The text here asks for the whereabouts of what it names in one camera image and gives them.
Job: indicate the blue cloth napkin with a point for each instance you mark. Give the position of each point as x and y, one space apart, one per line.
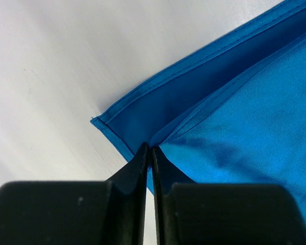
232 112

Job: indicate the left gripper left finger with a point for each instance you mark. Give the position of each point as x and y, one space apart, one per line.
77 212

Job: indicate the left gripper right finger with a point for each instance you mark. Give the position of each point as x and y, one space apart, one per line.
191 213

